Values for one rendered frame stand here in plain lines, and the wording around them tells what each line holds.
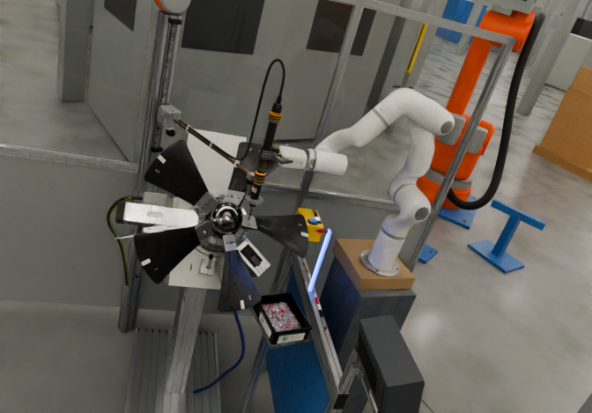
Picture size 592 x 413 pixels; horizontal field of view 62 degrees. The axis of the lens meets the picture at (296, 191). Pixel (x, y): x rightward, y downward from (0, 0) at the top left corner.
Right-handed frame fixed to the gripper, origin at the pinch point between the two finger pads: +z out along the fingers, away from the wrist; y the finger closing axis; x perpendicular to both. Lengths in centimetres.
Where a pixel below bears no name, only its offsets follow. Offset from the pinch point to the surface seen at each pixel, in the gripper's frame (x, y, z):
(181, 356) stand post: -115, 8, 14
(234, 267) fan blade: -43.7, -13.5, 4.1
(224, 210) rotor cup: -25.0, -3.8, 11.2
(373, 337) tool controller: -26, -66, -31
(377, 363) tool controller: -26, -75, -29
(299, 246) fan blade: -34.5, -7.9, -20.7
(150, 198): -34, 14, 39
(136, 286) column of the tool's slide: -116, 57, 39
